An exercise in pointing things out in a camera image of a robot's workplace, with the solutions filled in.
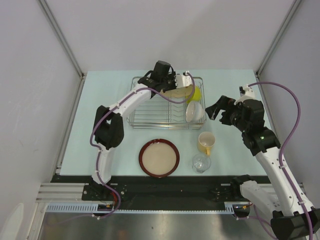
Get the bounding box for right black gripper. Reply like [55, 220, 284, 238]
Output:
[205, 95, 249, 133]

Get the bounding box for beige bird pattern plate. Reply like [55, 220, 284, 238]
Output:
[160, 85, 193, 100]

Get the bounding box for lime green bowl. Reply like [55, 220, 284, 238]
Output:
[187, 86, 202, 104]

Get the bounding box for white bowl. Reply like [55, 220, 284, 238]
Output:
[185, 100, 205, 123]

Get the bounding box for metal wire dish rack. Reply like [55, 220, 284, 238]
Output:
[126, 76, 207, 130]

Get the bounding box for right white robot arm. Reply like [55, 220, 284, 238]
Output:
[205, 95, 320, 240]

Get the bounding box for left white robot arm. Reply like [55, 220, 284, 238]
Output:
[89, 60, 176, 200]

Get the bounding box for yellow mug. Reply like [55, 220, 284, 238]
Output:
[197, 131, 216, 156]

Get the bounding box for clear drinking glass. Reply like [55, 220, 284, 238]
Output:
[192, 153, 212, 174]

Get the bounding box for red rimmed beige plate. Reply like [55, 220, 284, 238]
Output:
[138, 138, 180, 179]

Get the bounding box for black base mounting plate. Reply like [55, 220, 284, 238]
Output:
[51, 175, 247, 211]

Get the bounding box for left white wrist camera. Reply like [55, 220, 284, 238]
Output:
[175, 71, 193, 89]

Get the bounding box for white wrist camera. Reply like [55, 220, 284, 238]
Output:
[175, 71, 193, 89]
[234, 84, 256, 105]

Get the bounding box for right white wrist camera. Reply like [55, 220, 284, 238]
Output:
[234, 84, 256, 105]

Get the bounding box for light blue cable duct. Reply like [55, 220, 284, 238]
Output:
[46, 202, 235, 215]

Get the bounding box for aluminium frame rail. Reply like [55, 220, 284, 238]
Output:
[36, 183, 85, 203]

